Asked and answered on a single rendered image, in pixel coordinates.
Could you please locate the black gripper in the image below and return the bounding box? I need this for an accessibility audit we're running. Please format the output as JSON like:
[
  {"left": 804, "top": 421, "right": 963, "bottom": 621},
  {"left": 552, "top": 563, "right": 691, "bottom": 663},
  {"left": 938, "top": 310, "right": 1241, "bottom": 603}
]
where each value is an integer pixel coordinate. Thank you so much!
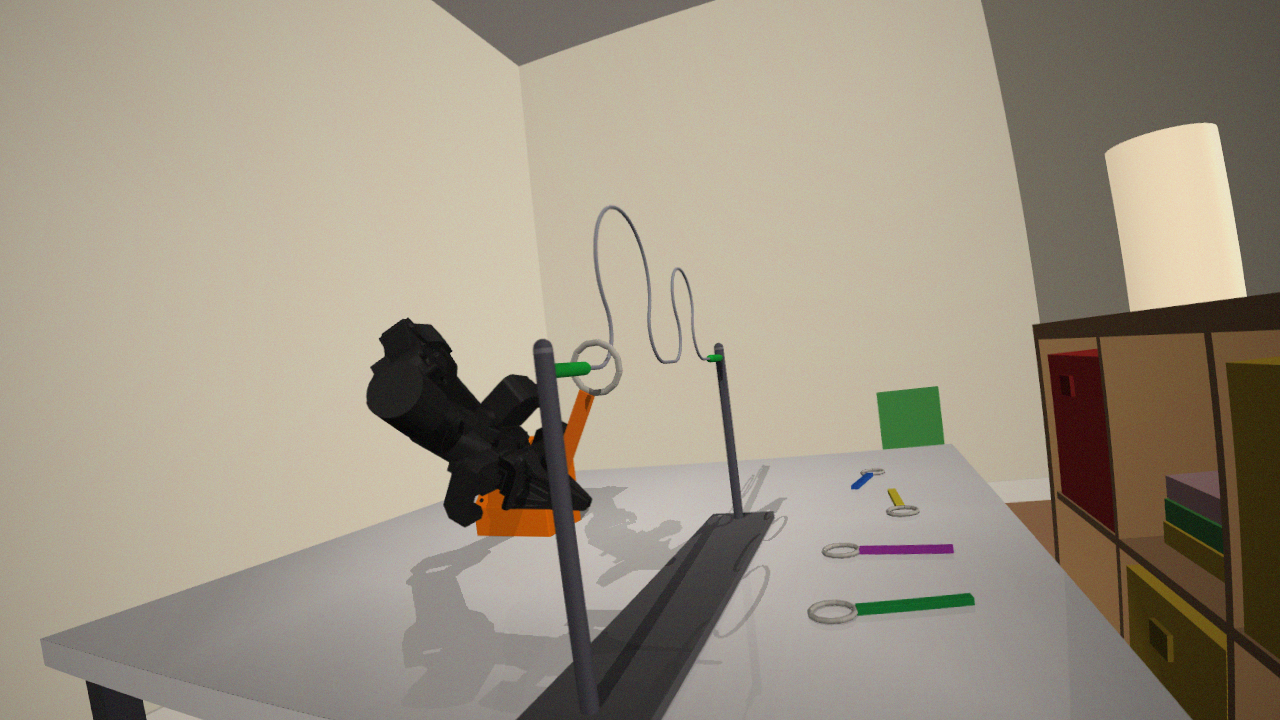
[{"left": 442, "top": 414, "right": 593, "bottom": 528}]

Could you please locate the blue flat bar with grey loop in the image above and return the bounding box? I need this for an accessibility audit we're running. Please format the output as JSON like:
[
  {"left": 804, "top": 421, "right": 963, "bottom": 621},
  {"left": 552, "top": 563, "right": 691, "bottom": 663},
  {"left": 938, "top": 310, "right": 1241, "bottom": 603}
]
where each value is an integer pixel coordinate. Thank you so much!
[{"left": 851, "top": 469, "right": 884, "bottom": 489}]

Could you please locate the grey loop with purple handle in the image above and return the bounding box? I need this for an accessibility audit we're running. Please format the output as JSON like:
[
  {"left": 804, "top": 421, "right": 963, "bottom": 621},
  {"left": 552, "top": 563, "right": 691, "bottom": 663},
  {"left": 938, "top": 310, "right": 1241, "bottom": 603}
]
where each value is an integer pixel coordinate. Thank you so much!
[{"left": 820, "top": 543, "right": 954, "bottom": 559}]

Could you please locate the grey ring with yellow handle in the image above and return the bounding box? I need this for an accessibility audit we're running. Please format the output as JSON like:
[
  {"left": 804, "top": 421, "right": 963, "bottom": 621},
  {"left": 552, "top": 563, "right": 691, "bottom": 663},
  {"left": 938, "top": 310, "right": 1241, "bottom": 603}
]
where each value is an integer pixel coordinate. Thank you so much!
[{"left": 886, "top": 488, "right": 919, "bottom": 518}]

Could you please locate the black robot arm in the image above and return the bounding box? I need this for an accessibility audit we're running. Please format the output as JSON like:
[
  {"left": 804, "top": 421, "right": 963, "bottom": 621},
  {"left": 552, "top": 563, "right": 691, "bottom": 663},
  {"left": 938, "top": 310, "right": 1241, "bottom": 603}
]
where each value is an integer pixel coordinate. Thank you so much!
[{"left": 366, "top": 316, "right": 540, "bottom": 460}]

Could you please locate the grey loop with green handle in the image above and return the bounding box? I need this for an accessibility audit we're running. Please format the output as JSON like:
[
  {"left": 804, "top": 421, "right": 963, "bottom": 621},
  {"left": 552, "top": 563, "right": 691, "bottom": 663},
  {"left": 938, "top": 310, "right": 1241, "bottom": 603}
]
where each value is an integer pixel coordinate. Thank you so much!
[{"left": 806, "top": 593, "right": 975, "bottom": 624}]

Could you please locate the orange bar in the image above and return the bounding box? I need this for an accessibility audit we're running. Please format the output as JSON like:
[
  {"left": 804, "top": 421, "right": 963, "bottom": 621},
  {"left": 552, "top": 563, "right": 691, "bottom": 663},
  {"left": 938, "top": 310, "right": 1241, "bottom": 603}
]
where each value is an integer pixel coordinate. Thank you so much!
[{"left": 563, "top": 340, "right": 623, "bottom": 471}]

